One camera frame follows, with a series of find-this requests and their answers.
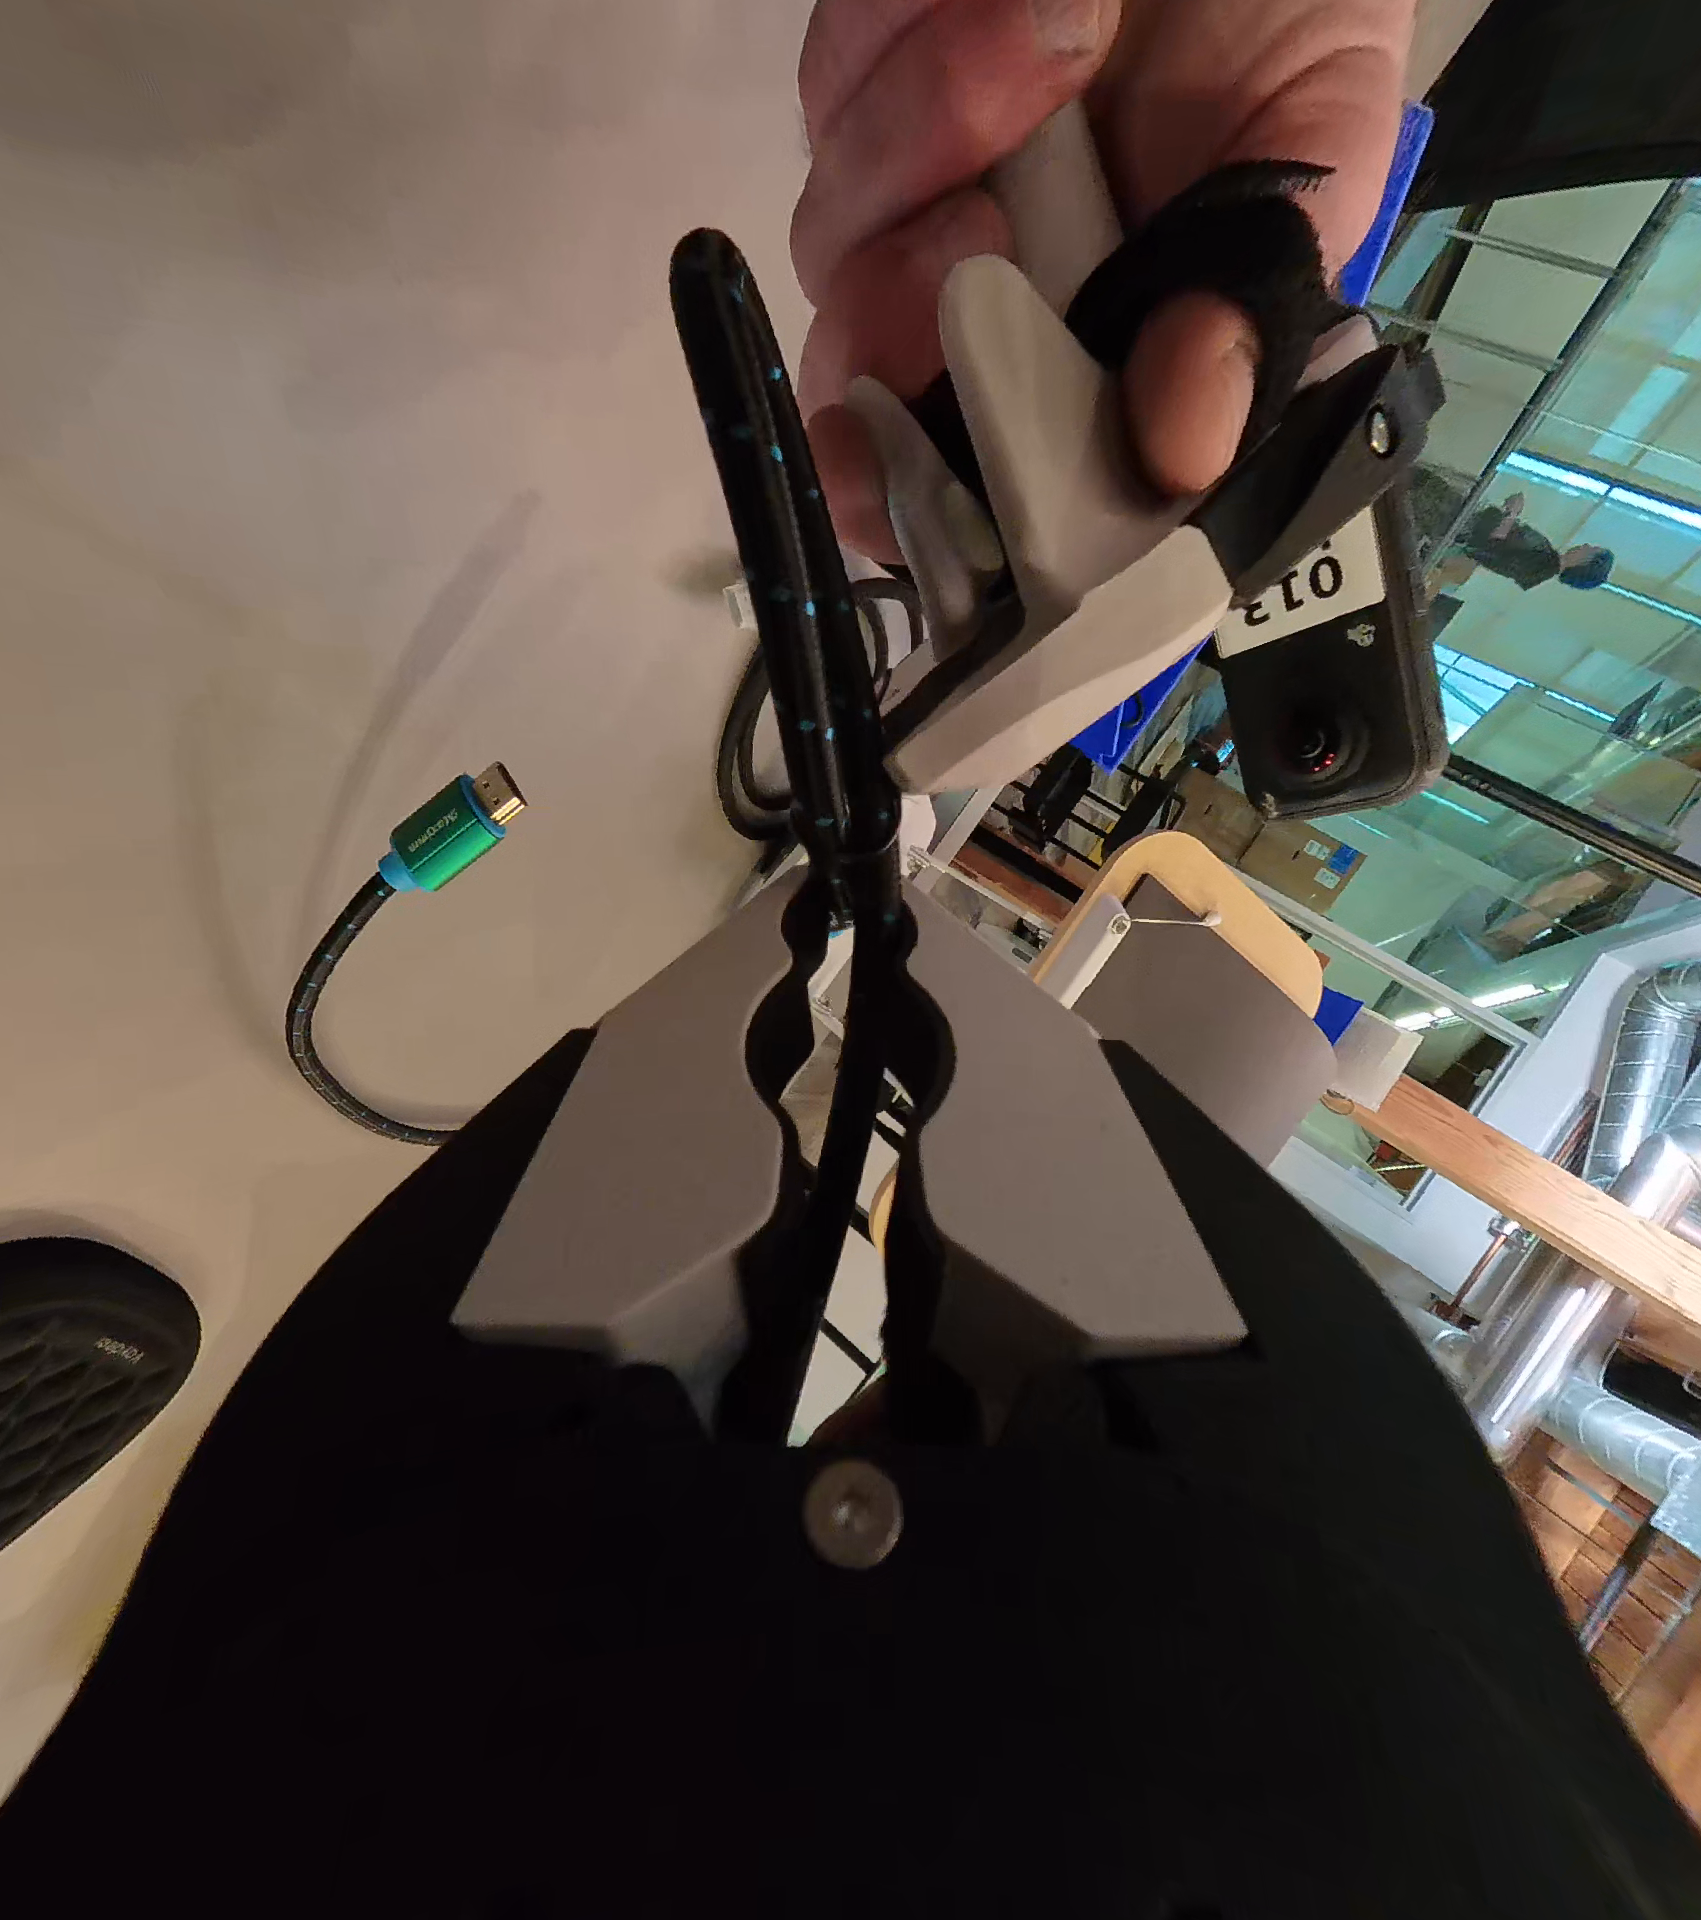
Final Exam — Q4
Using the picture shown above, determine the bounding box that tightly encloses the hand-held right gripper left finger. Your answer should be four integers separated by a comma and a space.
455, 891, 823, 1373

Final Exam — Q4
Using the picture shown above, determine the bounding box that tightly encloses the black braided hdmi cable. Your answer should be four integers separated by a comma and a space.
287, 225, 926, 1436

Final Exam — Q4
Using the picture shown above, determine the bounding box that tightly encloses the person's left hand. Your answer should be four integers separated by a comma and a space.
790, 0, 1426, 571

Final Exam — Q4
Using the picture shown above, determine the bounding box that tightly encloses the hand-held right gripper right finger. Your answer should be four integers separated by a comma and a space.
875, 885, 1245, 1373

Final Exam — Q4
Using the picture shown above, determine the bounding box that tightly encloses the silver ceiling duct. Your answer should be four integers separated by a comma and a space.
1446, 954, 1701, 1448

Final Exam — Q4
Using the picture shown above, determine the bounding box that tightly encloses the black cable with silver plugs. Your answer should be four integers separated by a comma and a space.
717, 570, 932, 878

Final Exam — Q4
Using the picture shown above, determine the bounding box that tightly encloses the black wood-edged board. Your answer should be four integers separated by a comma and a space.
1048, 831, 1339, 1178

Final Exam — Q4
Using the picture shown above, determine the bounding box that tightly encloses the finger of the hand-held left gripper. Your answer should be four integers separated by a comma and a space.
844, 370, 1024, 713
875, 251, 1233, 791

